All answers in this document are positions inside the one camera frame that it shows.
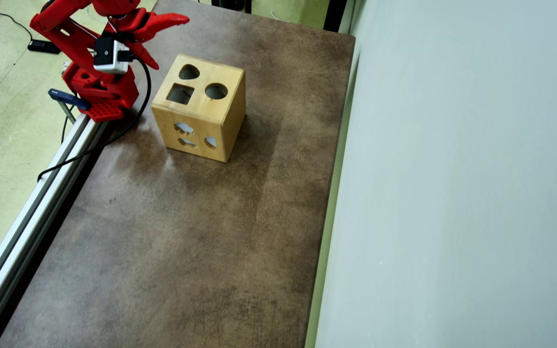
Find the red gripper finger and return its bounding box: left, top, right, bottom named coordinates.
left=133, top=13, right=191, bottom=42
left=128, top=42, right=160, bottom=70

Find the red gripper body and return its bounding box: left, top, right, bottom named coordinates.
left=102, top=9, right=151, bottom=44

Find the wooden shape sorter box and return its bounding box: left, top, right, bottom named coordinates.
left=151, top=54, right=247, bottom=163

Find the black furniture leg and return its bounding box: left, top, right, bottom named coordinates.
left=323, top=0, right=349, bottom=33

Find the black power adapter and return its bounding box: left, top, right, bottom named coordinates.
left=28, top=40, right=61, bottom=54

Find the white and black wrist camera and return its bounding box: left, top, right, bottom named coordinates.
left=93, top=37, right=131, bottom=74

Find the black camera cable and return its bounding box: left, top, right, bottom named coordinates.
left=37, top=54, right=152, bottom=182

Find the blue clamp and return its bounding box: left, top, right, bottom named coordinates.
left=48, top=88, right=90, bottom=124

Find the thin black floor cable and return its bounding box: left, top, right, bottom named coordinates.
left=0, top=11, right=33, bottom=42

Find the black furniture base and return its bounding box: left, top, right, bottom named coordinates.
left=211, top=0, right=253, bottom=14

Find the aluminium profile rail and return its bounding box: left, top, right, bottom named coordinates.
left=0, top=112, right=110, bottom=348

